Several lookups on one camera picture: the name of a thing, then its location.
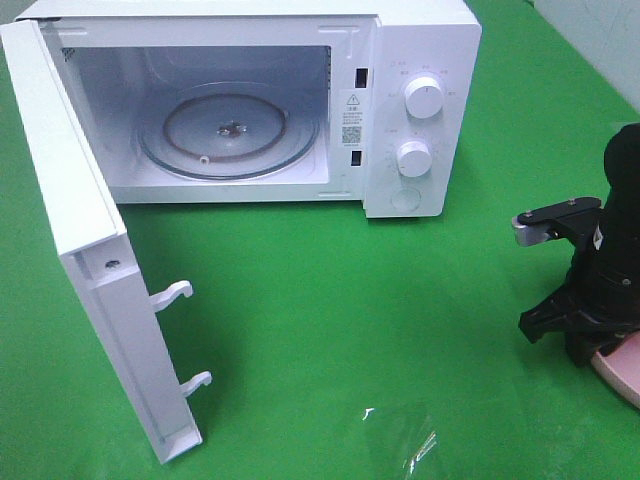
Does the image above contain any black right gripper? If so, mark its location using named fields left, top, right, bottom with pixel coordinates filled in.
left=518, top=199, right=639, bottom=367

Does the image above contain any pink round plate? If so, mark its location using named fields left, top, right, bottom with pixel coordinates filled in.
left=591, top=333, right=640, bottom=409

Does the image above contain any round white door release button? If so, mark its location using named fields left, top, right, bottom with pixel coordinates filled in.
left=391, top=188, right=421, bottom=213

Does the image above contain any white microwave door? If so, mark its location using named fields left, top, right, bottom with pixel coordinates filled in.
left=1, top=20, right=212, bottom=463

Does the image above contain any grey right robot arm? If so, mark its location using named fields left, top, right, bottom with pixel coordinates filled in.
left=512, top=124, right=639, bottom=366

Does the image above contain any lower white microwave knob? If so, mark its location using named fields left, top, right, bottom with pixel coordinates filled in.
left=396, top=141, right=433, bottom=178

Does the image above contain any white microwave knob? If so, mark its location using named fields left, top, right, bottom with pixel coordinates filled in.
left=404, top=73, right=445, bottom=119
left=396, top=141, right=433, bottom=178

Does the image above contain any green table mat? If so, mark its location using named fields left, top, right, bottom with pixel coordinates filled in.
left=1, top=1, right=639, bottom=479

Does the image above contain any upper white microwave knob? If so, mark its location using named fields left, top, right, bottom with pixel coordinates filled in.
left=404, top=73, right=445, bottom=119

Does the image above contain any white microwave oven body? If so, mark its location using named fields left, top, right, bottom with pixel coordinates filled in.
left=9, top=1, right=482, bottom=218

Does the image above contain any glass microwave turntable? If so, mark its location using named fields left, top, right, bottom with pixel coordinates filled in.
left=138, top=82, right=327, bottom=181

